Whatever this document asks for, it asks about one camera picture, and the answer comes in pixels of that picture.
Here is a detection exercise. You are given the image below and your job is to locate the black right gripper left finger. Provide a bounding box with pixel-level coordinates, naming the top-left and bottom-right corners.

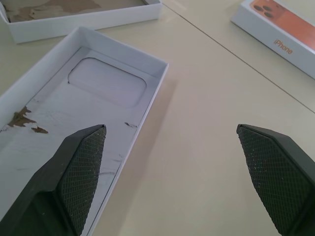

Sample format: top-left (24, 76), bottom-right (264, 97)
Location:
top-left (0, 124), bottom-right (107, 236)

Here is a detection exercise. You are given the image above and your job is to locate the white phone box lid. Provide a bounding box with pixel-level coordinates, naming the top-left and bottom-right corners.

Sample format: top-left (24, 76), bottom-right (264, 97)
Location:
top-left (0, 26), bottom-right (169, 236)

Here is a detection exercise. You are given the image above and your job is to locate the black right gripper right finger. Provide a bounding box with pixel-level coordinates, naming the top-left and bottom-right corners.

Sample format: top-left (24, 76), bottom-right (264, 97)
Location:
top-left (236, 124), bottom-right (315, 236)

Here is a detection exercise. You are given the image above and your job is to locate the white box with orange phone print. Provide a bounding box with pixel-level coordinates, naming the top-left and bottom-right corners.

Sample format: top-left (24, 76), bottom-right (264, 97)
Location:
top-left (230, 0), bottom-right (315, 80)

